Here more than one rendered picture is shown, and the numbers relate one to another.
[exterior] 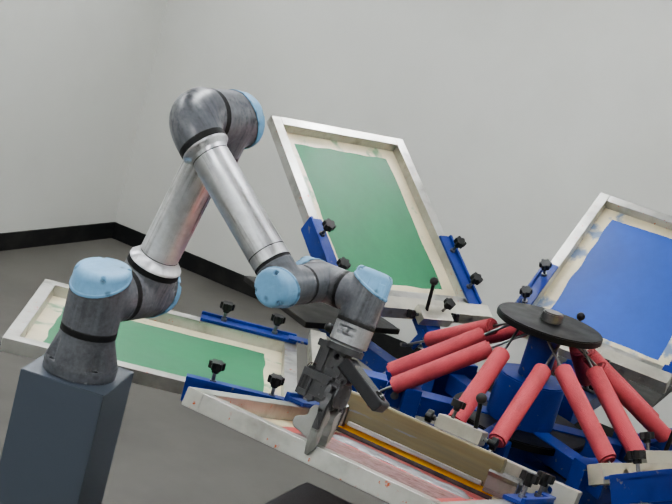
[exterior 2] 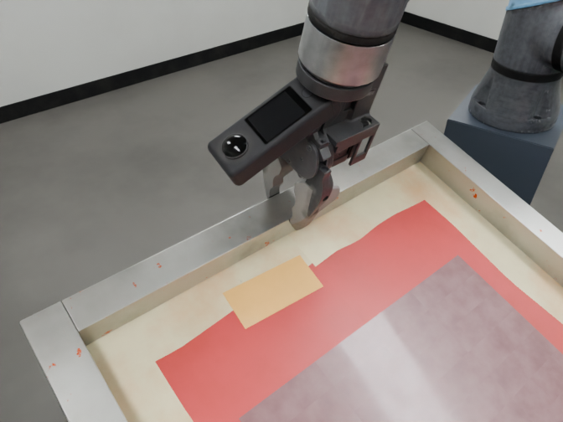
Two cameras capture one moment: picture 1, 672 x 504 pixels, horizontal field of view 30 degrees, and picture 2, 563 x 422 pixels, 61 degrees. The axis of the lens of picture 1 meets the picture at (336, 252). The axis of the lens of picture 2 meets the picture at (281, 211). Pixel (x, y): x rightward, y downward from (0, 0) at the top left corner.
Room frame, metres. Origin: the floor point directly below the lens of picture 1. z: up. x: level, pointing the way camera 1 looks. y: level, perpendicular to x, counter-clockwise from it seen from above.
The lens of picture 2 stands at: (2.41, -0.46, 1.62)
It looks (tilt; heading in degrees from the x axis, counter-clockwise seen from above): 40 degrees down; 117
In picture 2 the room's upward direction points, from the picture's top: straight up
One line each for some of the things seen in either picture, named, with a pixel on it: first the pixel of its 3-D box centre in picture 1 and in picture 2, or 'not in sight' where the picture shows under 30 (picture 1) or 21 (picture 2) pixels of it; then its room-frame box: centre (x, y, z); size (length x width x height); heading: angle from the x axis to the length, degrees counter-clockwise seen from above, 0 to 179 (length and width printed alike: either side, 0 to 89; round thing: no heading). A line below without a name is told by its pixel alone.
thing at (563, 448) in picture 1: (516, 426); not in sight; (3.49, -0.64, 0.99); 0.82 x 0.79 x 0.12; 156
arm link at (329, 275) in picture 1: (317, 282); not in sight; (2.33, 0.02, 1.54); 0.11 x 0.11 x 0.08; 61
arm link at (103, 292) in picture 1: (99, 294); (546, 21); (2.44, 0.44, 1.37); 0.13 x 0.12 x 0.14; 151
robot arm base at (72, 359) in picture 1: (84, 347); (519, 87); (2.43, 0.44, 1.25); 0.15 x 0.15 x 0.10
